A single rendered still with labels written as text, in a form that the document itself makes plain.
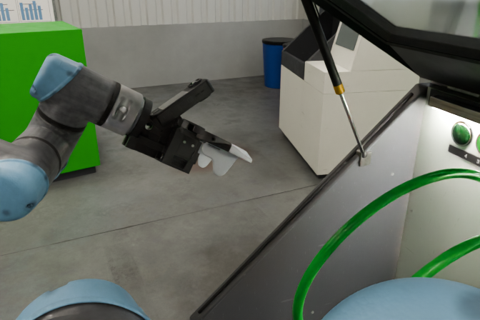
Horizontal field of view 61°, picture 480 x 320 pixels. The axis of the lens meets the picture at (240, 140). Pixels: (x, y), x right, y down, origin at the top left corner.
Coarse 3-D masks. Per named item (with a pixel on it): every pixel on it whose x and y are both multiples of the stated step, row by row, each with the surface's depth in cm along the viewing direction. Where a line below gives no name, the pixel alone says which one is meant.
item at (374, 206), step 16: (432, 176) 53; (448, 176) 53; (464, 176) 54; (400, 192) 52; (368, 208) 51; (352, 224) 51; (336, 240) 51; (320, 256) 51; (304, 272) 53; (304, 288) 52
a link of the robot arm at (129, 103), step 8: (120, 88) 67; (128, 88) 64; (120, 96) 62; (128, 96) 63; (136, 96) 64; (120, 104) 62; (128, 104) 62; (136, 104) 63; (112, 112) 61; (120, 112) 62; (128, 112) 62; (136, 112) 63; (112, 120) 62; (120, 120) 62; (128, 120) 62; (136, 120) 64; (104, 128) 64; (112, 128) 63; (120, 128) 63; (128, 128) 63
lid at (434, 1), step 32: (320, 0) 79; (352, 0) 69; (384, 0) 61; (416, 0) 54; (448, 0) 49; (384, 32) 77; (416, 32) 68; (448, 32) 60; (416, 64) 82; (448, 64) 70
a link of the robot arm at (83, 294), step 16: (64, 288) 22; (80, 288) 22; (96, 288) 23; (112, 288) 23; (32, 304) 22; (48, 304) 21; (64, 304) 21; (80, 304) 21; (96, 304) 21; (112, 304) 22; (128, 304) 22
